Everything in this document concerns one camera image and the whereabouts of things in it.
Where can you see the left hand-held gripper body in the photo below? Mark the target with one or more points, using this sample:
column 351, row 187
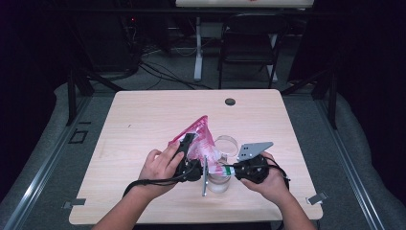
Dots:
column 190, row 171

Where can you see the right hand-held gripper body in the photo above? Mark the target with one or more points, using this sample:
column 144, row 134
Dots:
column 252, row 171

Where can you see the pink printed plastic bag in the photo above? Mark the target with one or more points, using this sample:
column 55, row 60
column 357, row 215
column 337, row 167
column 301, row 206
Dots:
column 201, row 140

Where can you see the clear glass jar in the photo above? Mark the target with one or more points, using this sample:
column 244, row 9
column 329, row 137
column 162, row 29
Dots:
column 218, row 185

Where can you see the clear hinged jar lid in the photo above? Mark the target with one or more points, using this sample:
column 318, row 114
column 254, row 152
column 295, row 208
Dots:
column 228, row 145

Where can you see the person's right hand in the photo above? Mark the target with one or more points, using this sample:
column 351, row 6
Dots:
column 274, row 188

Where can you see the person's left hand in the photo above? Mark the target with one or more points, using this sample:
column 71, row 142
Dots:
column 158, row 171

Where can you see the dark round table grommet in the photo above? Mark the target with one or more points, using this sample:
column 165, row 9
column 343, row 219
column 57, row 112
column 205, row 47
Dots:
column 230, row 102

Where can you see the white desk leg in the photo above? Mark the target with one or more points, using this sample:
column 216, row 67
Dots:
column 198, row 64
column 274, row 75

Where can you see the black tape strip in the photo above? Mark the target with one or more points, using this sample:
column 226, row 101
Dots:
column 85, row 122

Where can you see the black metal stand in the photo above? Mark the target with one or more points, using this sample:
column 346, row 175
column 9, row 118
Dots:
column 71, row 102
column 333, row 105

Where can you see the black tape square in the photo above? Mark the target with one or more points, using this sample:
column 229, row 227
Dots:
column 73, row 135

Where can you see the white box under desk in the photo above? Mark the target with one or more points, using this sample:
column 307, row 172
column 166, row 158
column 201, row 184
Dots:
column 211, row 30

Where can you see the black folding chair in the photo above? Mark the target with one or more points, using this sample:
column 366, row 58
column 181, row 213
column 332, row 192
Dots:
column 252, row 24

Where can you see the metal floor rail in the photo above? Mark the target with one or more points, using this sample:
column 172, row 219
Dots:
column 356, row 180
column 36, row 180

